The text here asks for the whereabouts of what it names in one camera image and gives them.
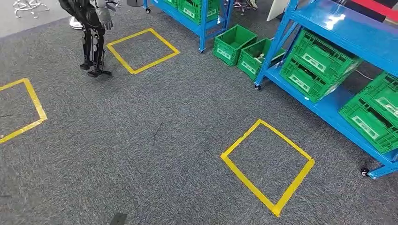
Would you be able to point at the person's foot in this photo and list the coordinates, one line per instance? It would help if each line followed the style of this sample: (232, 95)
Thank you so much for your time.
(252, 3)

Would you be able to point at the bystander robot grey hand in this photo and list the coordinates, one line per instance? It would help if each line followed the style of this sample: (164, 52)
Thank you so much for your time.
(105, 18)

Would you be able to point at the black bystander humanoid robot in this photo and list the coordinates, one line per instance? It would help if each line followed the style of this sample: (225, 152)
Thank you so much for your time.
(91, 46)

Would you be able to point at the black stanchion with round base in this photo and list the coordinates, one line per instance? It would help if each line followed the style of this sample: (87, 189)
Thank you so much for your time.
(135, 3)

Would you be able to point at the black rack caster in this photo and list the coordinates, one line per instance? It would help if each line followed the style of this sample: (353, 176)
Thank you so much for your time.
(364, 172)
(257, 87)

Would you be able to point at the blue metal shelf rack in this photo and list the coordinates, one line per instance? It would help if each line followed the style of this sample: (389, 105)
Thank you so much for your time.
(203, 37)
(342, 28)

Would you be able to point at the green crate holding white parts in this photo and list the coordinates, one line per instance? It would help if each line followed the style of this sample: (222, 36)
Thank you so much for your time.
(245, 66)

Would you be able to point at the yellow floor tape square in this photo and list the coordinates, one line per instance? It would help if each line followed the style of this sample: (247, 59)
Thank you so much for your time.
(276, 209)

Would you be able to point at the empty open green crate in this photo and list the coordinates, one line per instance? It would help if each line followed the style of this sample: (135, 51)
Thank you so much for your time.
(230, 46)

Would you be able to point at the red barrier tape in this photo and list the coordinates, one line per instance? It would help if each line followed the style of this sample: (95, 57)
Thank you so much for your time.
(379, 7)

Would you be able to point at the small white plastic part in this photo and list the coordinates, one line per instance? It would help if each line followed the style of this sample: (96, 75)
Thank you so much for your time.
(259, 58)

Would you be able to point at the white board panel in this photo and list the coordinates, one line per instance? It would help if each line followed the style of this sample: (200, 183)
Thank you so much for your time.
(276, 9)

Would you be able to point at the green crate with white label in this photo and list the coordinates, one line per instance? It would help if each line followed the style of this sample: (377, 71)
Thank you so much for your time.
(323, 52)
(363, 127)
(298, 84)
(385, 96)
(196, 9)
(172, 3)

